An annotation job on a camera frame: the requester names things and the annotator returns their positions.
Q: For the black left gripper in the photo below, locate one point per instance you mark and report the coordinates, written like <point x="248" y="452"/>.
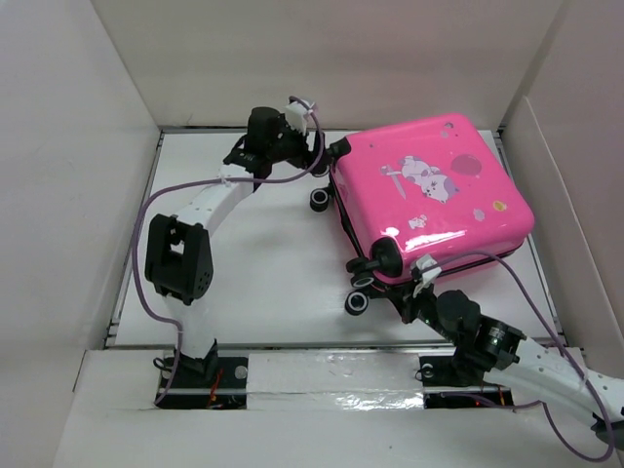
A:
<point x="304" y="159"/>

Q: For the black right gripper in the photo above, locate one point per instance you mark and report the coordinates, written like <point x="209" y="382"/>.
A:
<point x="407" y="303"/>

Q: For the pink hard-shell suitcase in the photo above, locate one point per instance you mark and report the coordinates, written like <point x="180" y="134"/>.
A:
<point x="425" y="189"/>

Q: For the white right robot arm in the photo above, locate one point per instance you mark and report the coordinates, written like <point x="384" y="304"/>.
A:
<point x="487" y="350"/>

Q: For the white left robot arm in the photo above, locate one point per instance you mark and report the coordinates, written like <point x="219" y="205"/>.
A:
<point x="179" y="259"/>

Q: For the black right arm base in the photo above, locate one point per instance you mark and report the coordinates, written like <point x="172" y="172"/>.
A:
<point x="446" y="389"/>

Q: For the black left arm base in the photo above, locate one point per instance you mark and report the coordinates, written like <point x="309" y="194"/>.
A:
<point x="225" y="390"/>

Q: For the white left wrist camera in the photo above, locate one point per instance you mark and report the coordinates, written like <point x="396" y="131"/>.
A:
<point x="298" y="112"/>

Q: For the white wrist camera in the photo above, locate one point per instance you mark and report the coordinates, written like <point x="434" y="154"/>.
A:
<point x="424" y="272"/>
<point x="298" y="112"/>

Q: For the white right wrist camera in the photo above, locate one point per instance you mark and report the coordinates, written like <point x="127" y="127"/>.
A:
<point x="424" y="272"/>

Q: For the aluminium front rail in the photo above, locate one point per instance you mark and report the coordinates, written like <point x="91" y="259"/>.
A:
<point x="436" y="345"/>

